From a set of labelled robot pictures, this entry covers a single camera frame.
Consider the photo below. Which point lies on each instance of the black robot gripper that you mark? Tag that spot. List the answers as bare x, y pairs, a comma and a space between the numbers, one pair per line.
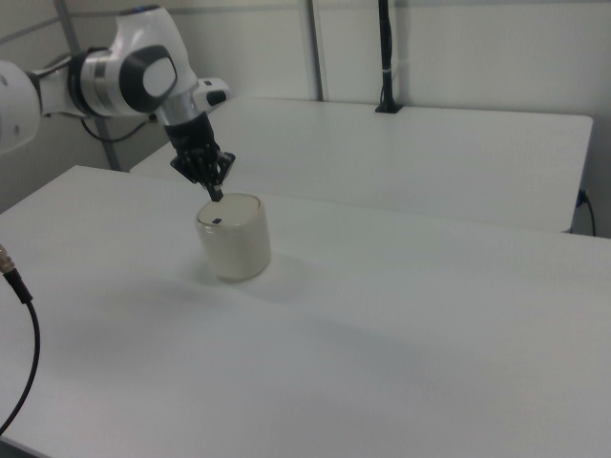
200, 148

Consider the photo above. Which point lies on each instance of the beige trash bin lid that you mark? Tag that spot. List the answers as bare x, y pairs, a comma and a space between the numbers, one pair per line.
231, 212

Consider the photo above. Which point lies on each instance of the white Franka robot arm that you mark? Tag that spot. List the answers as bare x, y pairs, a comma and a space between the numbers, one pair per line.
138, 71

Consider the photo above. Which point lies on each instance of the white round trash bin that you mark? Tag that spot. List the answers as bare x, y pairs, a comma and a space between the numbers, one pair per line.
236, 253

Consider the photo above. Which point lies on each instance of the white side table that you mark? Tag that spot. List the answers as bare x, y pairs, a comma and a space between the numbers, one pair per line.
406, 157

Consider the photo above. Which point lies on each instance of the grey aluminium frame post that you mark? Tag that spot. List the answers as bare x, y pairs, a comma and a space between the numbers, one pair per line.
95, 143

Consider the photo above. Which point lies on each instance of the grey wall partition profile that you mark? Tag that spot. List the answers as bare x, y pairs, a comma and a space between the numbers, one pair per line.
319, 47

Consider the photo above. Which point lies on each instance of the black camera pole with clamp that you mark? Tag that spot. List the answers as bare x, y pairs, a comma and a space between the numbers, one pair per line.
387, 57

